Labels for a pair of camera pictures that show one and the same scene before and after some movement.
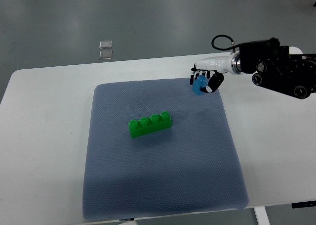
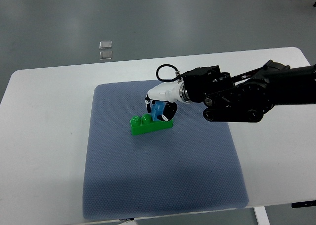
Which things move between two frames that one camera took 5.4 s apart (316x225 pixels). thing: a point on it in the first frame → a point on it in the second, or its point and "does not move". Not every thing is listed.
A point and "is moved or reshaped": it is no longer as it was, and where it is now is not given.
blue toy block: (200, 81) is moved or reshaped
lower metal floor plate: (105, 54) does not move
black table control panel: (303, 204) does not move
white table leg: (261, 215) does not move
